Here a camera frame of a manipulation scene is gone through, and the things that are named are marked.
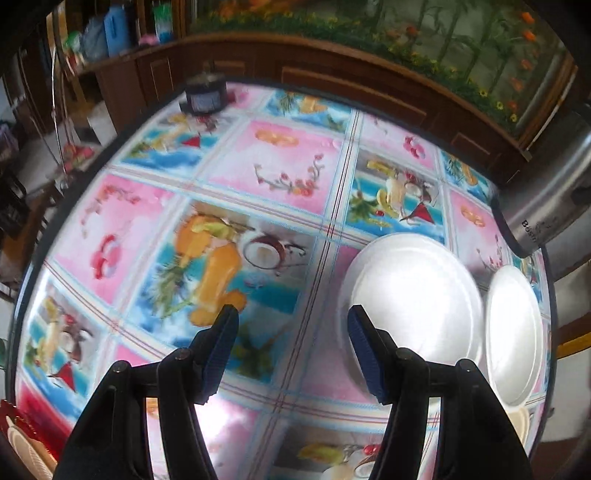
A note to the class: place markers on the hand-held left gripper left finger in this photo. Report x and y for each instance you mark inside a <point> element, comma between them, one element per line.
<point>219,350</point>

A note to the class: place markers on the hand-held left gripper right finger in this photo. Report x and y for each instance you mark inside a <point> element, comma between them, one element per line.
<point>367,350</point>

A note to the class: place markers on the small cream bowl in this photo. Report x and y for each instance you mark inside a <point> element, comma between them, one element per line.
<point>519,424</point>

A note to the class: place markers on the large cream bowl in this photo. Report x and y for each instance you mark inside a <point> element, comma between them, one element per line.
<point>27,452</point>

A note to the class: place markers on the large red plate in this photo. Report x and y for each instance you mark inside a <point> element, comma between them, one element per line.
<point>7,413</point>

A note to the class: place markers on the printed fruit tablecloth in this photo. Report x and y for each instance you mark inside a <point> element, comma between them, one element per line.
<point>277,161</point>

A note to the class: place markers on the stainless steel thermos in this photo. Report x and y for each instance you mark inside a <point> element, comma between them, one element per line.
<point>545,198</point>

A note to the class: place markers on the pink slippers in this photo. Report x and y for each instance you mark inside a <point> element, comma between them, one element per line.
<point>78,154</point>

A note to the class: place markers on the small black jar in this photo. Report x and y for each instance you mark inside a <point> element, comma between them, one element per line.
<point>205,92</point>

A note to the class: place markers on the white bucket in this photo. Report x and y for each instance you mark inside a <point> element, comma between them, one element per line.
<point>99,117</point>

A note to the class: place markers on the wooden cabinet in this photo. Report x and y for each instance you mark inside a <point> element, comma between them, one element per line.
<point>323,74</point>

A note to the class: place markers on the metal cane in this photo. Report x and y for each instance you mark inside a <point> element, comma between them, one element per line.
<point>57,115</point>

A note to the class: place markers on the artificial flower display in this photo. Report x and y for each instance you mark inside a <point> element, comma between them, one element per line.
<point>415,37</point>

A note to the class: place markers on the pink cloth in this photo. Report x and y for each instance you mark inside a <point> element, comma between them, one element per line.
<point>148,40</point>

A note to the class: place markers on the grey thermos jug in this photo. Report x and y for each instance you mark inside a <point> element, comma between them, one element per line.
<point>94,37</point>

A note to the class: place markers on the blue thermos jug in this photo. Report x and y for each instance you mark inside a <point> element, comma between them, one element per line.
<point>117,27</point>

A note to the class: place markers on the green packet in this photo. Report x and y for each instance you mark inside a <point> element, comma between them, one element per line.
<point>74,44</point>

